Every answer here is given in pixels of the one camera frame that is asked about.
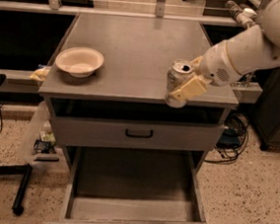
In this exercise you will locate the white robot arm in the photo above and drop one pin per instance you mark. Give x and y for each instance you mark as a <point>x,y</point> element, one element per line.
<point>256,47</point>

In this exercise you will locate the closed upper drawer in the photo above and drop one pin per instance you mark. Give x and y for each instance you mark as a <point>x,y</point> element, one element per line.
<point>74,131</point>

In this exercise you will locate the white paper bowl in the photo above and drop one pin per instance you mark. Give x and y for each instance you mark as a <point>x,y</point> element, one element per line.
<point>79,61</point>

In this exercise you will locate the open lower drawer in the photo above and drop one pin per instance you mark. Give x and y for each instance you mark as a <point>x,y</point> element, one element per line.
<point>131,186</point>

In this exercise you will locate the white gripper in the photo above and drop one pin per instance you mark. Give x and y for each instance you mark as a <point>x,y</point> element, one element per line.
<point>216,67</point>

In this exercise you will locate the clear plastic bin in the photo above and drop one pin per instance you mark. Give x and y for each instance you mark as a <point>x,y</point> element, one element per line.
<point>39,147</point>

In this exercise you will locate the black stand leg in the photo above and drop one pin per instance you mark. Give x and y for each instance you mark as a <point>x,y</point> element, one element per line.
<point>24,172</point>

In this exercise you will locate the dark grey side cabinet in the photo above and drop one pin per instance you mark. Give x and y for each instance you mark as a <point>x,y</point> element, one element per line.
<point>265,113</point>

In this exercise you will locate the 7up soda can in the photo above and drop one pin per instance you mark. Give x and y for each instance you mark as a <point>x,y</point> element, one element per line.
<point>177,74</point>

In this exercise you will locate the grey drawer cabinet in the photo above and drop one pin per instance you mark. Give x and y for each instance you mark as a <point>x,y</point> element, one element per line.
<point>132,83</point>

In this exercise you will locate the yellow snack bag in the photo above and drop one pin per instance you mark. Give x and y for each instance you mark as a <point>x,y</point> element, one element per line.
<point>40,74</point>

